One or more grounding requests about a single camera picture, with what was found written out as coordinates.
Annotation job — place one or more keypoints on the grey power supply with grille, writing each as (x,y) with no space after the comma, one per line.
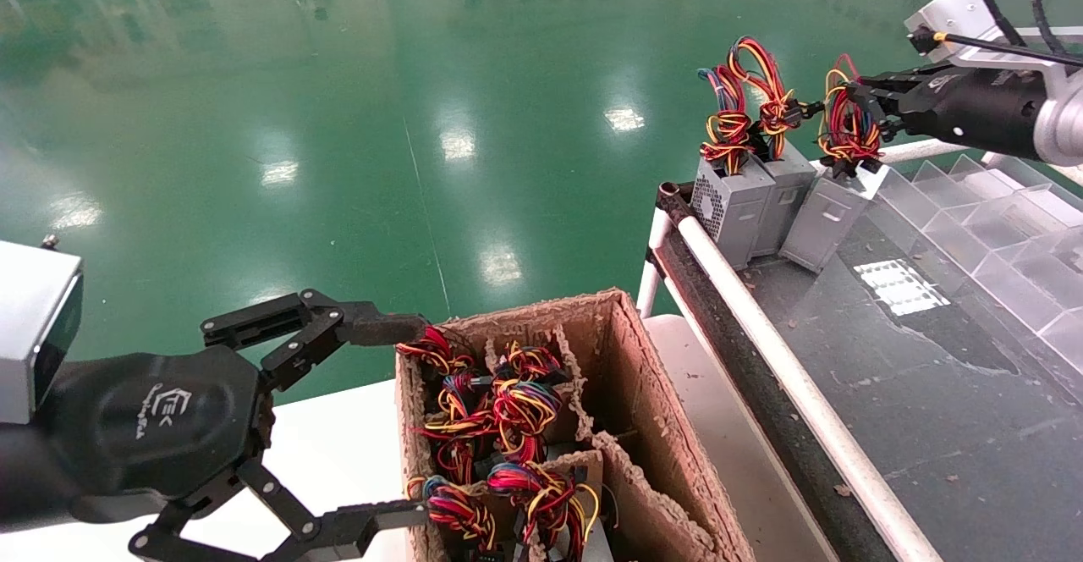
(732,206)

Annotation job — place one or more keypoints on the brown cardboard box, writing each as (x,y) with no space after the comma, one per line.
(660,410)

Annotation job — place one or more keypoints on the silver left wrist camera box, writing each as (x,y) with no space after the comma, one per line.
(34,333)

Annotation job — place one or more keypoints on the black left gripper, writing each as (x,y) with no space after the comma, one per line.
(161,418)

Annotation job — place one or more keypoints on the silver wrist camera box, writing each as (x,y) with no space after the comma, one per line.
(34,333)
(960,12)

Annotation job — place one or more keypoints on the grey power supply plain side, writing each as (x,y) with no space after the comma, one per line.
(787,198)

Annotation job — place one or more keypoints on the clear acrylic divider tray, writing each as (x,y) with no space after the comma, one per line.
(998,249)

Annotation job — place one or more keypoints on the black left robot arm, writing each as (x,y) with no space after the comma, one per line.
(30,482)

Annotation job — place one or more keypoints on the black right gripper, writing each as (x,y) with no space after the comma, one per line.
(973,109)

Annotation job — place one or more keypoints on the white pipe table leg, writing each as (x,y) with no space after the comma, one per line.
(647,287)

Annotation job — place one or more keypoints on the black pipe connector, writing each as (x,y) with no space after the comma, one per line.
(675,202)

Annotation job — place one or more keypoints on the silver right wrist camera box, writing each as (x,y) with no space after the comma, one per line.
(960,12)

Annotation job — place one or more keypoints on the short white pipe rail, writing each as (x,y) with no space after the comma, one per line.
(1071,174)

